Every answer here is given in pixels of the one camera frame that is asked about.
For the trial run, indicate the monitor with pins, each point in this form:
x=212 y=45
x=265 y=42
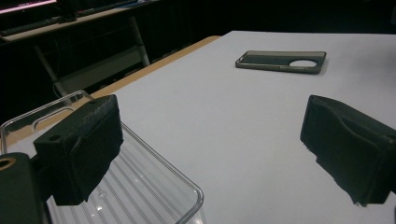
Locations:
x=25 y=5

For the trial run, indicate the white table sheet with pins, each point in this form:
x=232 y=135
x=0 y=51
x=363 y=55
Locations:
x=233 y=124

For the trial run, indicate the clear plastic ribbed container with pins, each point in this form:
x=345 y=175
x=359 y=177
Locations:
x=149 y=193

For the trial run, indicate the dark keyboard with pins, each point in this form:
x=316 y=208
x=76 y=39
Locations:
x=28 y=26

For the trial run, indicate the dark translucent phone case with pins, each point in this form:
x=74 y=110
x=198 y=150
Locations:
x=264 y=59

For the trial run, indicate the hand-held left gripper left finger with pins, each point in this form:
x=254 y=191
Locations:
x=77 y=149

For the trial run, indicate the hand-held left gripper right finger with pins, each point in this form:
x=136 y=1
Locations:
x=351 y=149

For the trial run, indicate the white metal stand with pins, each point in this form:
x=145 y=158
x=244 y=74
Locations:
x=102 y=65

